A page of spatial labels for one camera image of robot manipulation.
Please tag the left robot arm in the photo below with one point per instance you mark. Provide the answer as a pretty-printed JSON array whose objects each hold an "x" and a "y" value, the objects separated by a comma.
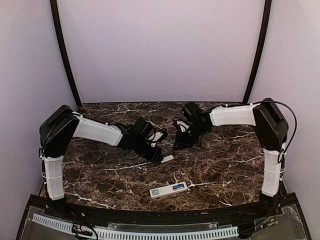
[{"x": 65, "y": 124}]

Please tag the white remote control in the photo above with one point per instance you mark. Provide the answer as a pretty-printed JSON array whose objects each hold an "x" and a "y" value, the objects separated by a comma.
[{"x": 167, "y": 190}]

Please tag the black front rail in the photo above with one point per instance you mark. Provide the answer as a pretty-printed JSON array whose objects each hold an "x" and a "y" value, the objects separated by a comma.
[{"x": 244, "y": 216}]

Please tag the white battery cover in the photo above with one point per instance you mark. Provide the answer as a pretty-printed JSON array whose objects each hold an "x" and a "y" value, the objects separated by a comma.
[{"x": 167, "y": 159}]

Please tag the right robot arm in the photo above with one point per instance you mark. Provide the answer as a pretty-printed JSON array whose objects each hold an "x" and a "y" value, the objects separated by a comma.
[{"x": 267, "y": 120}]

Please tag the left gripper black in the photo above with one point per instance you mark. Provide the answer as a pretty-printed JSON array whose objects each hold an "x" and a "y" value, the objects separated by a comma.
[{"x": 152, "y": 156}]

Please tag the right black frame post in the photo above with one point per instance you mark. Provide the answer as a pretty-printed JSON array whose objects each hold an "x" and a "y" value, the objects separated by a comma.
[{"x": 259, "y": 50}]

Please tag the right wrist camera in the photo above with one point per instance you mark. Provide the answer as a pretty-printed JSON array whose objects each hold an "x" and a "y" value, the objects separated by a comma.
[{"x": 181, "y": 125}]

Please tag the blue battery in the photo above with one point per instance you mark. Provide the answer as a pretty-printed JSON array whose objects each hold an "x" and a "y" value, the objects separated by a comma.
[{"x": 178, "y": 187}]

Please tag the black frame post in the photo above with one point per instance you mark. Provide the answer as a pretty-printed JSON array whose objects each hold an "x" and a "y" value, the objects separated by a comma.
[
  {"x": 63, "y": 52},
  {"x": 259, "y": 50}
]

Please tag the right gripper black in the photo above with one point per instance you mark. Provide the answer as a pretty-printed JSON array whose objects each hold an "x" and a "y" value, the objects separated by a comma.
[{"x": 183, "y": 143}]

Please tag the left black frame post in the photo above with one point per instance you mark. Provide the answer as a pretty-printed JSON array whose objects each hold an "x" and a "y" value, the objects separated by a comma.
[{"x": 63, "y": 52}]

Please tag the white slotted cable duct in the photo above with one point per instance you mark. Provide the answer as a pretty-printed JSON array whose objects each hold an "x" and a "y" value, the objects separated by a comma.
[{"x": 135, "y": 232}]

